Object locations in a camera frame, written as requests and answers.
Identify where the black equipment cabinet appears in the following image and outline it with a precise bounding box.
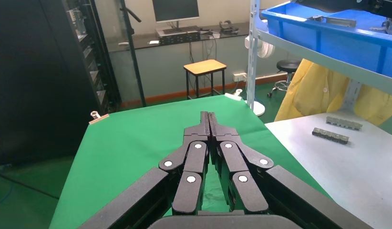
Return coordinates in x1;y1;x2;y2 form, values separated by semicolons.
0;0;122;167

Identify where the black rack device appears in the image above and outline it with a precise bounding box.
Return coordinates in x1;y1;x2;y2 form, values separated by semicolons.
158;31;202;45

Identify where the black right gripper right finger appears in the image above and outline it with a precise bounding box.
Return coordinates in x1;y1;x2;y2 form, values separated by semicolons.
208;112;275;215

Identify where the black gadget on desk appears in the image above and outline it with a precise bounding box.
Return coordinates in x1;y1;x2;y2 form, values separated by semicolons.
218;20;240;35

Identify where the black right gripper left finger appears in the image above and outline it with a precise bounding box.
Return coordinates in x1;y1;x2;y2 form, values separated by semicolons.
158;111;211;216

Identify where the gray metal connector bar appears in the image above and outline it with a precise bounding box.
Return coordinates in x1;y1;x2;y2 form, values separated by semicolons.
325;116;363;132
312;127;350;145

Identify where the black rolling stool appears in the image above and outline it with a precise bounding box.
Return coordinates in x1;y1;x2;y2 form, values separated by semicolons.
267;59;301;98

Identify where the green table cloth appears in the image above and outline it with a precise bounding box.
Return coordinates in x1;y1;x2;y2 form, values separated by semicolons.
49;94;331;229

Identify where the silver binder clip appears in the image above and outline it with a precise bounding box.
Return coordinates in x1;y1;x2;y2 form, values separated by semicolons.
224;89;244;101
89;111;110;125

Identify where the black floor cable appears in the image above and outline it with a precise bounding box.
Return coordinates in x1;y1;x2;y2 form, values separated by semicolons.
0;170;60;200

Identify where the computer monitor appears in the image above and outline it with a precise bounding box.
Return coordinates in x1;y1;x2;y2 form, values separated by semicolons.
152;0;200;29

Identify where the blue plastic bin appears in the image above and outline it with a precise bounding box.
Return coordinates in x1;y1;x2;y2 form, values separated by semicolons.
261;1;392;80

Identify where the black pole stand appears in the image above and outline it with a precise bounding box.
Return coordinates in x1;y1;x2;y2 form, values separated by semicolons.
119;0;147;108

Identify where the wooden top square stool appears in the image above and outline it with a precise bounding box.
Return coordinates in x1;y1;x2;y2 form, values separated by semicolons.
183;59;227;100

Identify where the white metal shelf rack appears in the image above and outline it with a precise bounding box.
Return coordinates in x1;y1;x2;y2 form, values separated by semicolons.
246;0;392;111

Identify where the yellow garment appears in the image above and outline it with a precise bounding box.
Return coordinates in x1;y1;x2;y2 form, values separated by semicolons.
274;58;392;127

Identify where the dark counter desk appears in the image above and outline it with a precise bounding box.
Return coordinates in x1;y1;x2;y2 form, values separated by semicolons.
106;22;251;53

